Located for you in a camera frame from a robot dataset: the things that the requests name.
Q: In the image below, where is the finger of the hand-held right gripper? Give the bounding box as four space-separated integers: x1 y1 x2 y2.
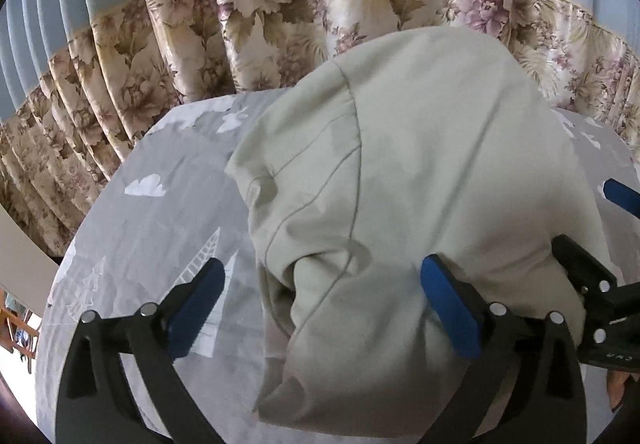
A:
602 178 640 221
550 234 626 307

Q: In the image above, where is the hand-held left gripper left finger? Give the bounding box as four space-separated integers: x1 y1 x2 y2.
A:
65 257 227 444

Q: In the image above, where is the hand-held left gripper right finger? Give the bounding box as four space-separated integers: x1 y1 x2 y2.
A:
420 254 588 444

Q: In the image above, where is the beige jacket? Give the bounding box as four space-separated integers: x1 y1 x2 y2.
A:
225 27 618 430

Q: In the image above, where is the grey printed bedsheet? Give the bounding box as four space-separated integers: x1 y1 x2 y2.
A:
37 92 640 444

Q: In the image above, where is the wooden furniture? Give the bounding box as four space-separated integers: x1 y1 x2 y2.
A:
0 289 43 367

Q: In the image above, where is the blue floral curtain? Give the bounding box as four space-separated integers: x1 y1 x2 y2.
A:
0 0 640 260

